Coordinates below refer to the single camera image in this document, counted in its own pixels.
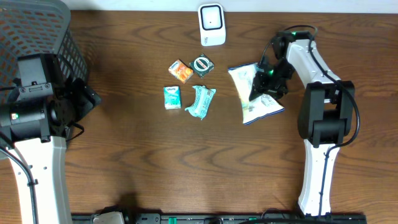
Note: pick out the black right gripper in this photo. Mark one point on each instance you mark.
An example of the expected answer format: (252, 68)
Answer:
(262, 84)

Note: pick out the yellow snack bag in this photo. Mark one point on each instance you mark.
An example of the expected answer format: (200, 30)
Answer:
(264, 105)

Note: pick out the teal wipes packet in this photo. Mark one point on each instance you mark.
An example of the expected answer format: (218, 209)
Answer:
(203, 98)

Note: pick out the dark green round-logo packet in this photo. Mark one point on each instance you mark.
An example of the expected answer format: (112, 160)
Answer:
(202, 65)

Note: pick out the orange tissue packet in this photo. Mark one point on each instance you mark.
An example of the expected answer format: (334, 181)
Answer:
(181, 71)

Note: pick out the teal Kleenex tissue packet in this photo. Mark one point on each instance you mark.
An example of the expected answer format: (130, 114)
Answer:
(172, 98)

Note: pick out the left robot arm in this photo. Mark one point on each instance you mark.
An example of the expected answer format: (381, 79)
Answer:
(34, 134)

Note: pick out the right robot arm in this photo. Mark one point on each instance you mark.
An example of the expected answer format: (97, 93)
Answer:
(329, 116)

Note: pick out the white barcode scanner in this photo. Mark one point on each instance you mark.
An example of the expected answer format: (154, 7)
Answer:
(212, 24)

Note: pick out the dark grey plastic basket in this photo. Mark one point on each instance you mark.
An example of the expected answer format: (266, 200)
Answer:
(39, 27)

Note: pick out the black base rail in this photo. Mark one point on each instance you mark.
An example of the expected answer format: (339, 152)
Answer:
(271, 215)

